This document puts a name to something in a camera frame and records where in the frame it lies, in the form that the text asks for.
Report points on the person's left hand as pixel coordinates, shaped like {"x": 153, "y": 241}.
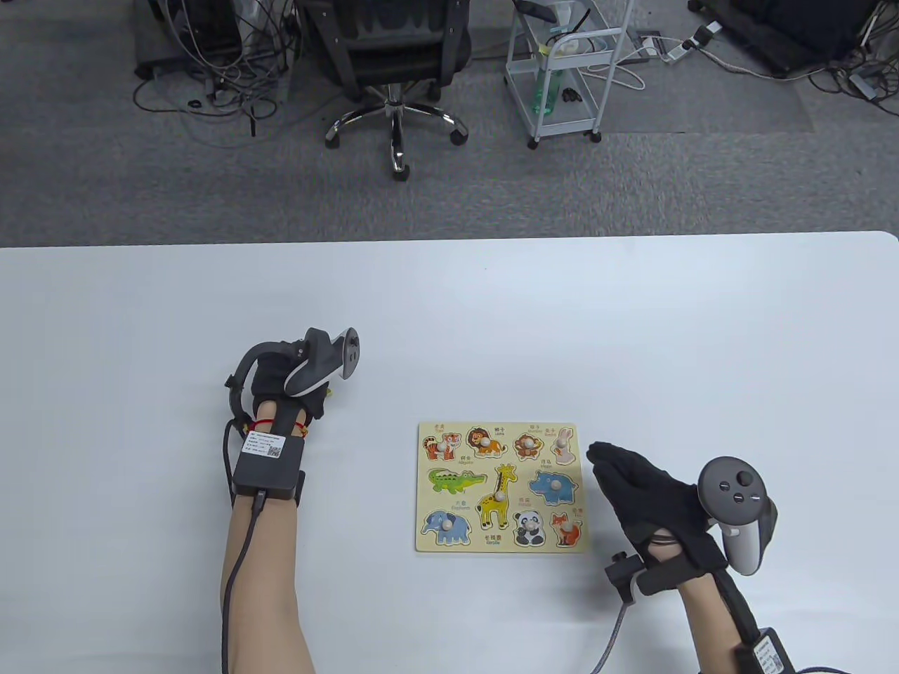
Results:
{"x": 270, "y": 375}

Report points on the person's right hand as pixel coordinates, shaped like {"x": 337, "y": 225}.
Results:
{"x": 653, "y": 491}

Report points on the person's right fingers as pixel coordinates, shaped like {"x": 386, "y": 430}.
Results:
{"x": 612, "y": 465}

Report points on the person's left thumb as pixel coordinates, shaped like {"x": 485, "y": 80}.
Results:
{"x": 319, "y": 404}

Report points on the person's left forearm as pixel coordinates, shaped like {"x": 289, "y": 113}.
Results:
{"x": 263, "y": 583}

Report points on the black forearm sensor box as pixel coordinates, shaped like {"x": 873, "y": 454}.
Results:
{"x": 765, "y": 653}

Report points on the person's right forearm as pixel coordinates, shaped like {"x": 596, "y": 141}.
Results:
{"x": 716, "y": 625}

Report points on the grey left hand controller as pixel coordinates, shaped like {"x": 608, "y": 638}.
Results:
{"x": 319, "y": 358}

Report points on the grey hand controller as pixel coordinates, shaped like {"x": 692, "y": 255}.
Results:
{"x": 319, "y": 358}
{"x": 734, "y": 498}

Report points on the rabbit puzzle piece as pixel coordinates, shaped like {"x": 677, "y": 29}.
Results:
{"x": 565, "y": 442}

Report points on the blue hippo puzzle piece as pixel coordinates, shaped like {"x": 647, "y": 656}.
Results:
{"x": 555, "y": 486}

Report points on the orange fox puzzle piece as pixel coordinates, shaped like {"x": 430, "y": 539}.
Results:
{"x": 566, "y": 530}

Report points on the black wrist sensor box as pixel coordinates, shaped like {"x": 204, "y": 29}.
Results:
{"x": 268, "y": 470}

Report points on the monkey puzzle piece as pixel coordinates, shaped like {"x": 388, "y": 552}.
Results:
{"x": 528, "y": 445}

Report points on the panda puzzle piece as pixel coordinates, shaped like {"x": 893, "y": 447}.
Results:
{"x": 528, "y": 528}

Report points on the yellow giraffe puzzle piece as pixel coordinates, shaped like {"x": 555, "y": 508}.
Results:
{"x": 499, "y": 495}

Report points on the grey right hand controller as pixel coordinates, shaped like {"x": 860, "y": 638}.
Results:
{"x": 734, "y": 498}

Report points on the tiger puzzle piece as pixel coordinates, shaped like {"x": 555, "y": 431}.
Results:
{"x": 439, "y": 446}

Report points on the lion puzzle piece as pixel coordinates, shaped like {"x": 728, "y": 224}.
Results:
{"x": 482, "y": 441}

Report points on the wooden animal puzzle board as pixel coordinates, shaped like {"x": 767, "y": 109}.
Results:
{"x": 506, "y": 544}

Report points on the blue elephant puzzle piece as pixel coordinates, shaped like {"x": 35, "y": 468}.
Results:
{"x": 446, "y": 526}

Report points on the black office chair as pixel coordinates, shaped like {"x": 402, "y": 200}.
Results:
{"x": 400, "y": 49}

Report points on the green plastic bottle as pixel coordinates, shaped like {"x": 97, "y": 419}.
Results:
{"x": 548, "y": 84}

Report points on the black equipment stand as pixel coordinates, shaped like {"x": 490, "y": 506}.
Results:
{"x": 175, "y": 35}

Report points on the white power strip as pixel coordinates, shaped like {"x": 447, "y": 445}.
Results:
{"x": 676, "y": 50}

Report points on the black equipment base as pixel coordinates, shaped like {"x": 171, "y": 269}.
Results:
{"x": 786, "y": 35}

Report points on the black curved glove bracket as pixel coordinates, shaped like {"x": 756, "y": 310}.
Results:
{"x": 242, "y": 365}

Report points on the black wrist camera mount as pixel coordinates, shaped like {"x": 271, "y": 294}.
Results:
{"x": 667, "y": 577}

